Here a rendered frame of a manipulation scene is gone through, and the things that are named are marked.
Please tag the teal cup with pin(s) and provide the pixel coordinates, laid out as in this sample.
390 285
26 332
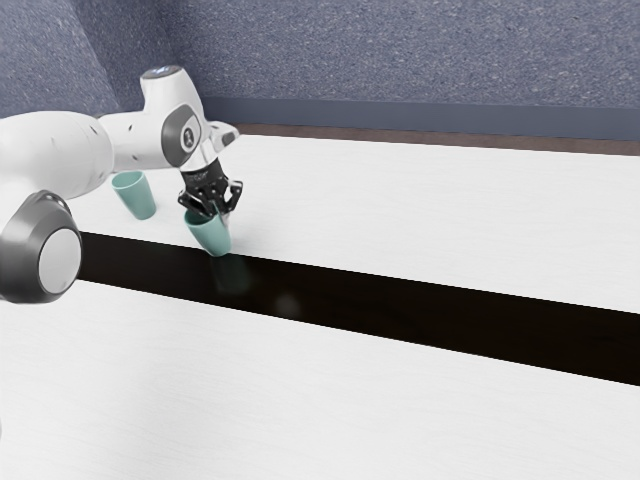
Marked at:
135 193
210 233

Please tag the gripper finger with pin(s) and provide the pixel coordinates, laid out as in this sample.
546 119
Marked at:
231 196
194 202

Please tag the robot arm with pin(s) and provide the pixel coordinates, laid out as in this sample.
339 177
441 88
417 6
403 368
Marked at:
55 150

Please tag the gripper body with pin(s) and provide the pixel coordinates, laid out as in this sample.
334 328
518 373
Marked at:
204 179

